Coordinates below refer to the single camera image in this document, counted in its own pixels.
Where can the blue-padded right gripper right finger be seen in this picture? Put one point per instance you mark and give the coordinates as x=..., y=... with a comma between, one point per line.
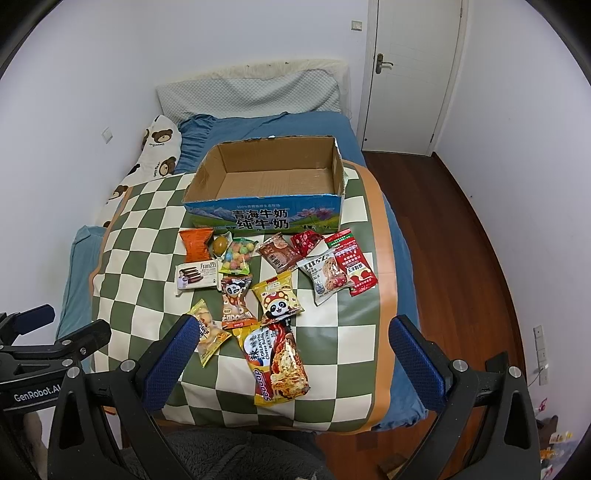
x=506, y=445

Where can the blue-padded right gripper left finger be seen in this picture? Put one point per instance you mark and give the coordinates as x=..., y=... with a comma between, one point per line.
x=82, y=445

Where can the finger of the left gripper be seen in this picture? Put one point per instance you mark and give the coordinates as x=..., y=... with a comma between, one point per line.
x=21, y=323
x=86, y=340

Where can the yellow biscuit balls packet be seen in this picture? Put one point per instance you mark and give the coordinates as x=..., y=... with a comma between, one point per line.
x=211, y=337

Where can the Franzzi cookie packet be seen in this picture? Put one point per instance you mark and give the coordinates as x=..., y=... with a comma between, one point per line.
x=196, y=276

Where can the orange panda snack packet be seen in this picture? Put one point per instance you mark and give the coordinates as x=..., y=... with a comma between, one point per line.
x=235, y=312

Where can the Sedaap instant noodle packet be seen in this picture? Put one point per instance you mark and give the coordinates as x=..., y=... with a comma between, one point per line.
x=271, y=353

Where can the braised egg packet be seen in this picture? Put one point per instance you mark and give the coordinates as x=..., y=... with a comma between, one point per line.
x=219, y=244

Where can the colourful candy balls bag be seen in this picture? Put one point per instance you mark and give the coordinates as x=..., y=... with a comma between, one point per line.
x=237, y=257

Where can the yellow panda snack packet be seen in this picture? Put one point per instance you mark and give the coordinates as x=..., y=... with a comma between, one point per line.
x=277, y=298

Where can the brown snack packet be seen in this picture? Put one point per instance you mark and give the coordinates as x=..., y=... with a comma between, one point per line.
x=279, y=253

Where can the long red snack packet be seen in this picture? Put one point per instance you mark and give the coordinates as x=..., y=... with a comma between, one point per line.
x=350, y=258

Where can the small dark red packet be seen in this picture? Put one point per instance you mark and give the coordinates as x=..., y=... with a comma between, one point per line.
x=306, y=241

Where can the silver oat cookie packet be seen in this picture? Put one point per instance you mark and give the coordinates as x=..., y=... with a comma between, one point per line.
x=327, y=276

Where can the green checkered mat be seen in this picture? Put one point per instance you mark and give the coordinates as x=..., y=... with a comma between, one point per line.
x=342, y=343

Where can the teddy bear print pillow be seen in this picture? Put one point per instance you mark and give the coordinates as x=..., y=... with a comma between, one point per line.
x=159, y=155

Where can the cardboard milk box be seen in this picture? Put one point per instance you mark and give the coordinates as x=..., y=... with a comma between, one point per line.
x=268, y=185

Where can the grey-white pillow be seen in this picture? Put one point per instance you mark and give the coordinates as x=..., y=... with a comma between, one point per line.
x=260, y=89

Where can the white door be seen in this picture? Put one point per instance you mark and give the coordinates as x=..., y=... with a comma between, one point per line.
x=403, y=109

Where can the wall socket left wall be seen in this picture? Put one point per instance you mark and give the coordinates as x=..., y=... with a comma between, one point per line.
x=107, y=135

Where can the metal door handle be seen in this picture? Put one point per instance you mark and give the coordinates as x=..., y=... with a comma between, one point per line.
x=382, y=64

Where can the wall light switch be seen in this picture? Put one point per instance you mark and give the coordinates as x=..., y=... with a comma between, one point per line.
x=356, y=24

